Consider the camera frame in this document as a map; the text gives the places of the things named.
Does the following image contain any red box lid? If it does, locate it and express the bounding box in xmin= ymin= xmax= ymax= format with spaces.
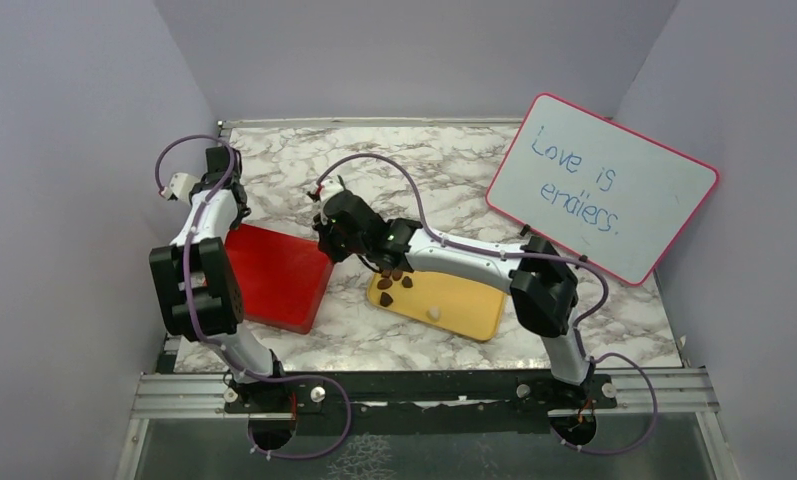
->
xmin=224 ymin=225 xmax=333 ymax=335

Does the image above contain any red compartment box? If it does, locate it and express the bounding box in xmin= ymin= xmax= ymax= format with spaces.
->
xmin=237 ymin=262 xmax=333 ymax=335

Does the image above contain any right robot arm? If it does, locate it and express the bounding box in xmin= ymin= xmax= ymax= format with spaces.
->
xmin=310 ymin=186 xmax=592 ymax=407

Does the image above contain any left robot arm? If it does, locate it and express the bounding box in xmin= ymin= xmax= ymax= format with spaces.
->
xmin=149 ymin=141 xmax=289 ymax=411

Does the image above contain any dark round chocolate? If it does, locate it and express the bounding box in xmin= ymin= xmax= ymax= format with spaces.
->
xmin=378 ymin=292 xmax=394 ymax=308

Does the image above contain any yellow plastic tray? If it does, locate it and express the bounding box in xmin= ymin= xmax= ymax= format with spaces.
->
xmin=366 ymin=272 xmax=508 ymax=342

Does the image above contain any pink framed whiteboard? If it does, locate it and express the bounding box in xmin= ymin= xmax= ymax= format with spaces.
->
xmin=485 ymin=93 xmax=720 ymax=285

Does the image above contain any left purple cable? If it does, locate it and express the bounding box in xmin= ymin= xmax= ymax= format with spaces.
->
xmin=154 ymin=135 xmax=354 ymax=462

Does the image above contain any purple cable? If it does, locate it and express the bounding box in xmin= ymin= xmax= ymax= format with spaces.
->
xmin=315 ymin=153 xmax=659 ymax=458
xmin=154 ymin=135 xmax=354 ymax=462

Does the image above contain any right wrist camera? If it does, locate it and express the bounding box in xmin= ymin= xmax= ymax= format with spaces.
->
xmin=307 ymin=175 xmax=346 ymax=203

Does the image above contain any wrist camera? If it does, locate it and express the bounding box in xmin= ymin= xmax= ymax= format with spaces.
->
xmin=159 ymin=172 xmax=199 ymax=204
xmin=307 ymin=175 xmax=346 ymax=203

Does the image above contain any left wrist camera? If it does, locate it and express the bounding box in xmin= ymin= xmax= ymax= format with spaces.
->
xmin=159 ymin=172 xmax=199 ymax=204

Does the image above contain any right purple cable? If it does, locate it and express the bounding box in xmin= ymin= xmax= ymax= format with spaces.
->
xmin=315 ymin=153 xmax=659 ymax=458

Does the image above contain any black mounting rail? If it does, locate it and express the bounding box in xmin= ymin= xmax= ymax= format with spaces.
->
xmin=223 ymin=369 xmax=617 ymax=437

